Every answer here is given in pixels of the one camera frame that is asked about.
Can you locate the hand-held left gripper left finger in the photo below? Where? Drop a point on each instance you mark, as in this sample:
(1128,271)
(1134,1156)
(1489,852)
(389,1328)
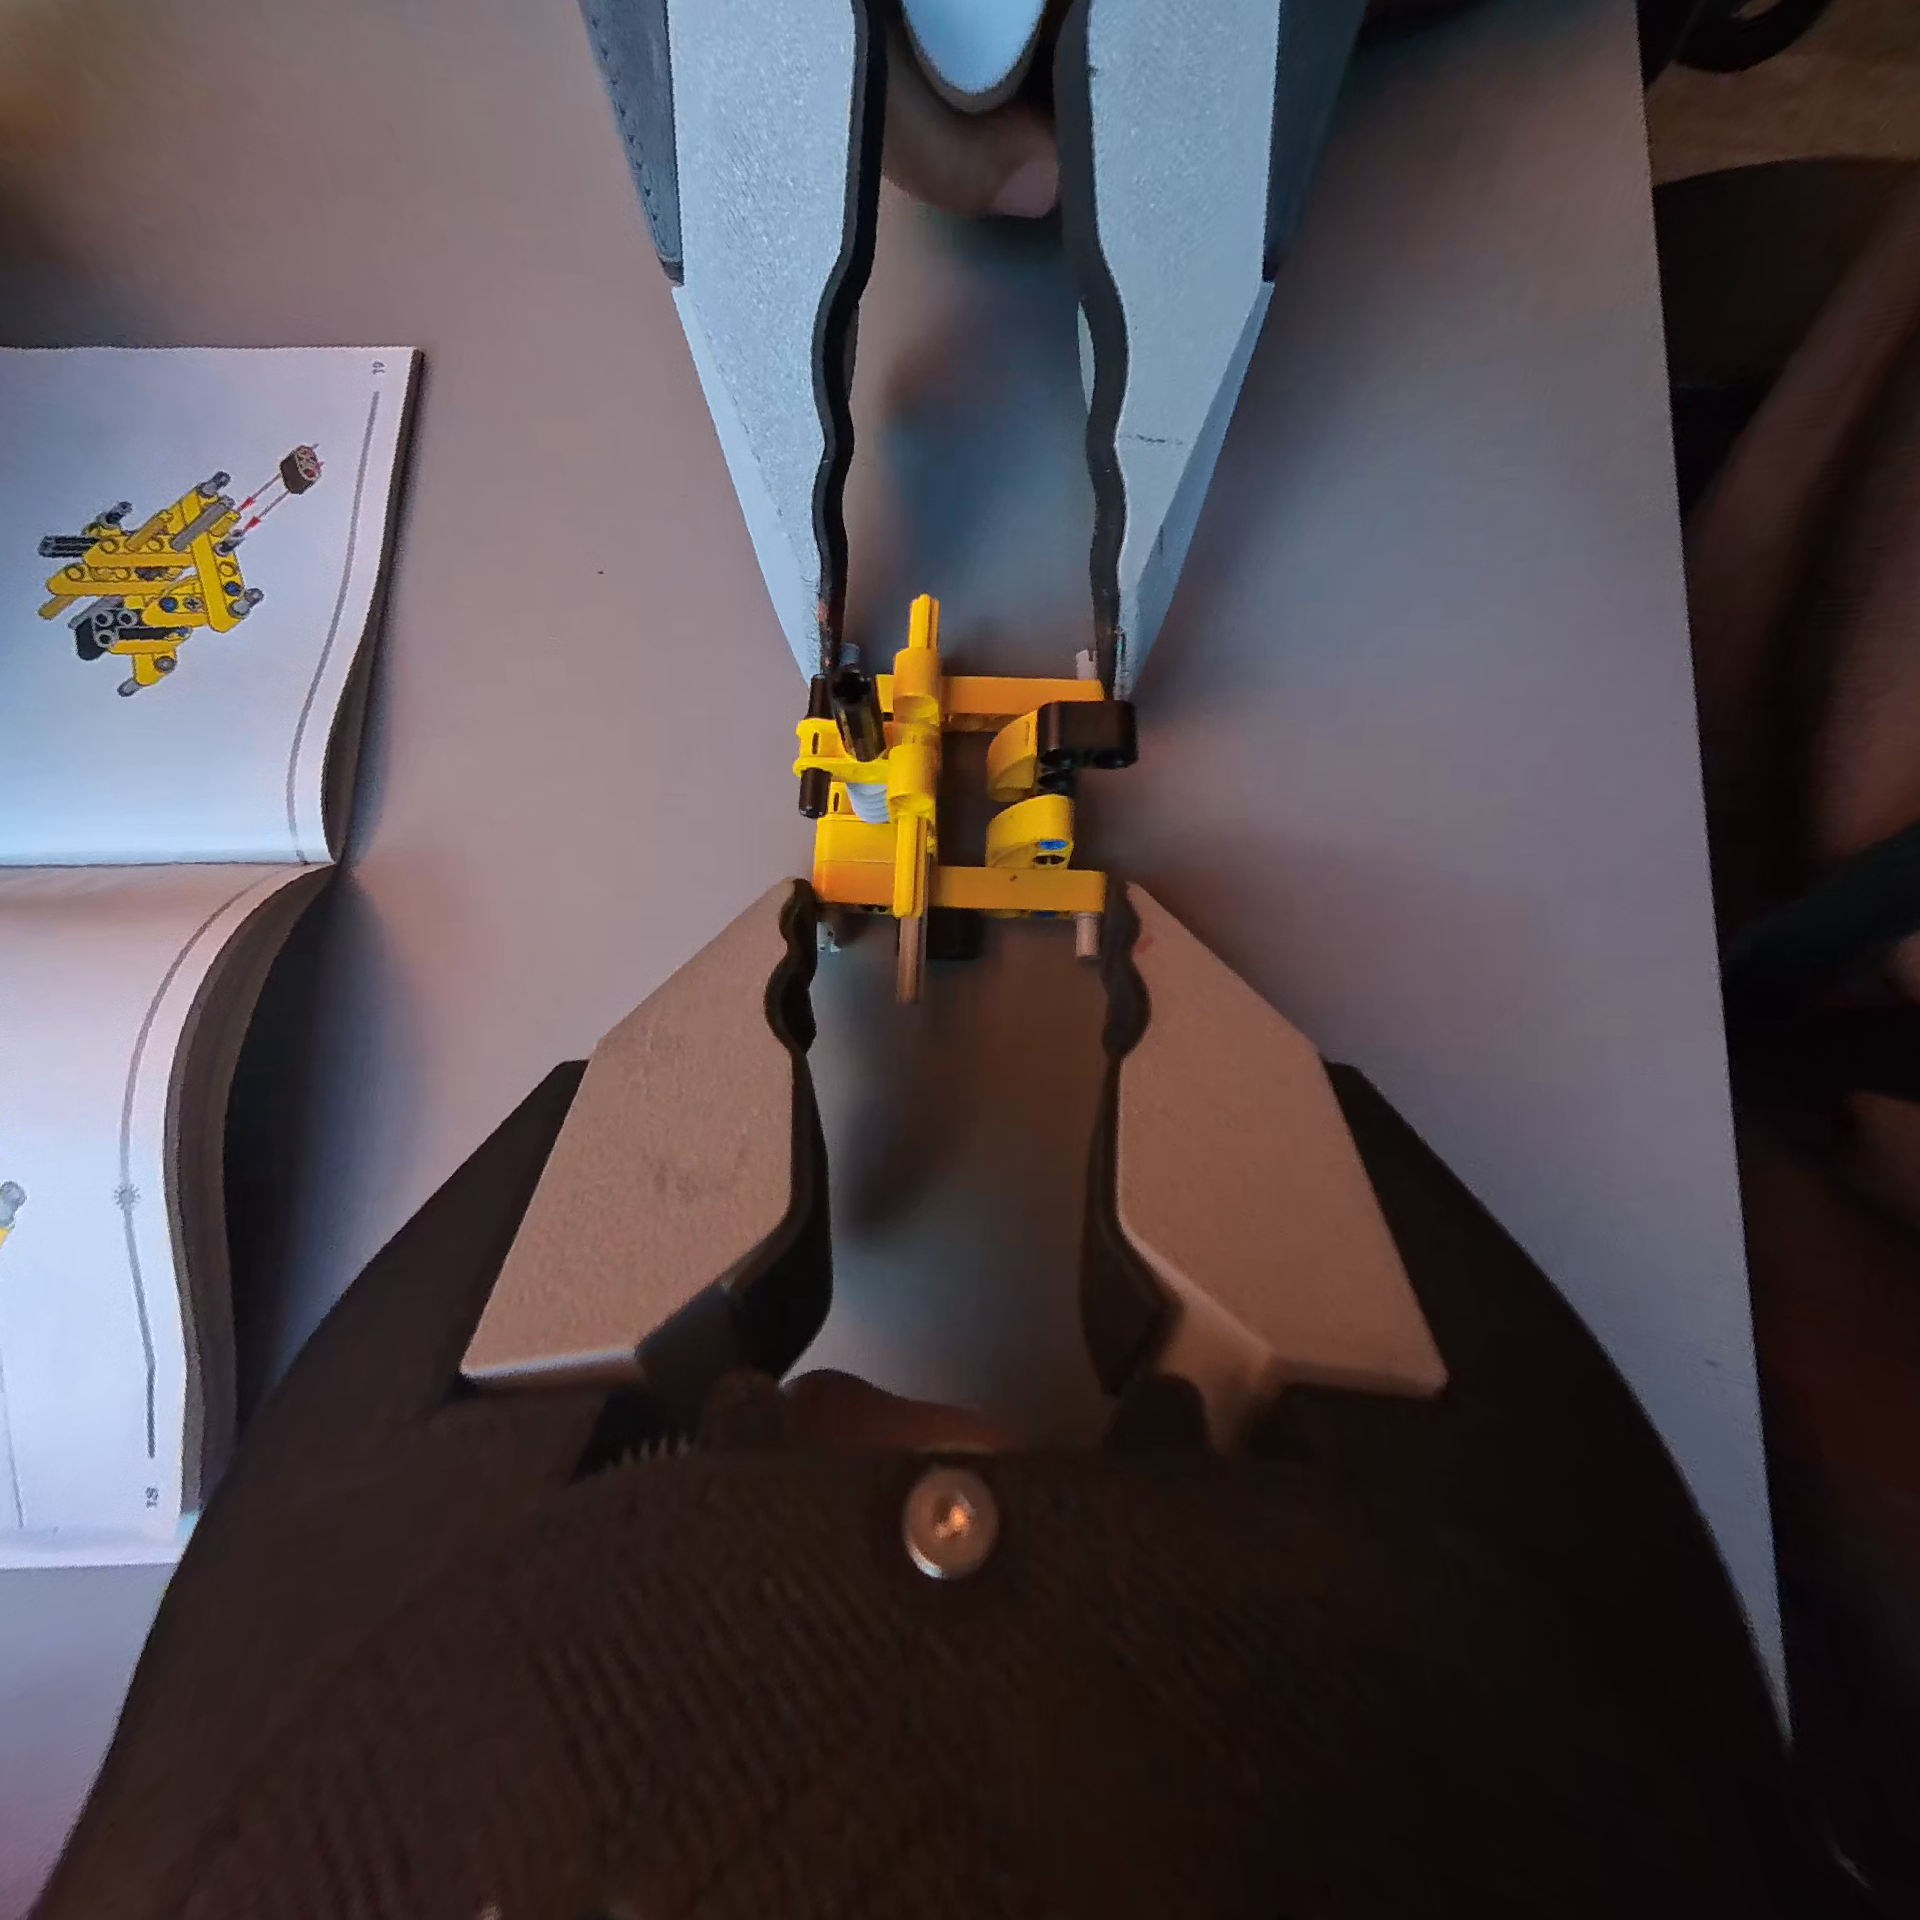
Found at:
(645,1200)

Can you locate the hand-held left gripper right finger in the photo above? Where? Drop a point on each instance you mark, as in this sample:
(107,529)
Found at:
(1274,1200)

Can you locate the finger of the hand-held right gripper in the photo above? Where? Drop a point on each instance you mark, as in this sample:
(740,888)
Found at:
(765,227)
(1185,301)

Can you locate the dark brown cloth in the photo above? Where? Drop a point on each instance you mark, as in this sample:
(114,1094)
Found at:
(1800,597)

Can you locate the person's right hand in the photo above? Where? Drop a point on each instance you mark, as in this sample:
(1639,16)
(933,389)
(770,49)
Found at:
(975,164)

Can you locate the yellow lego model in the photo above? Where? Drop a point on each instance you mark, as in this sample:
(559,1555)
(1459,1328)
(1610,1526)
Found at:
(992,888)

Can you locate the lego instruction booklet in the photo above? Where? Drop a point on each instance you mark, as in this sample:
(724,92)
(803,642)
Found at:
(151,748)

